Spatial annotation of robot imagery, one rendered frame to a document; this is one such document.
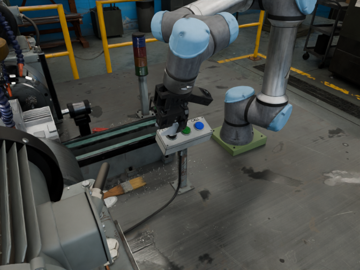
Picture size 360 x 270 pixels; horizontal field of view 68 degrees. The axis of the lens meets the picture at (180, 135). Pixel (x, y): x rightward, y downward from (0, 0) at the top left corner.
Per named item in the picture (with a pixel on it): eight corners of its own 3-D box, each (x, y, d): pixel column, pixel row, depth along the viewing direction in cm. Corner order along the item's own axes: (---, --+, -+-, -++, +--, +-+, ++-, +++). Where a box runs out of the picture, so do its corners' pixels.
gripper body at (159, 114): (148, 111, 73) (152, 77, 63) (175, 103, 77) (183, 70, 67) (159, 132, 70) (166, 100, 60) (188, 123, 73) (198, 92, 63)
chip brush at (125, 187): (93, 206, 93) (92, 204, 93) (89, 196, 97) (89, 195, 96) (147, 184, 101) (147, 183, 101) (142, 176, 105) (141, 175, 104)
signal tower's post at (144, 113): (141, 119, 139) (133, 37, 114) (135, 112, 144) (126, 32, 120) (155, 115, 142) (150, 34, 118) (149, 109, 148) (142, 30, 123)
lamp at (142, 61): (137, 68, 124) (136, 58, 121) (132, 64, 128) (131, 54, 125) (149, 65, 126) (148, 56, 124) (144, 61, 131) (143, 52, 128)
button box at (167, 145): (164, 156, 83) (166, 147, 79) (154, 139, 86) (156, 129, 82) (209, 140, 90) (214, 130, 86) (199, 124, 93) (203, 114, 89)
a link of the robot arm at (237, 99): (233, 107, 124) (234, 80, 116) (260, 116, 116) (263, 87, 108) (218, 118, 116) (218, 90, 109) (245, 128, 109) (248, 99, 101)
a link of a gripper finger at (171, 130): (156, 139, 79) (159, 119, 72) (173, 133, 82) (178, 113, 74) (160, 147, 78) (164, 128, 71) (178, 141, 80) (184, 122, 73)
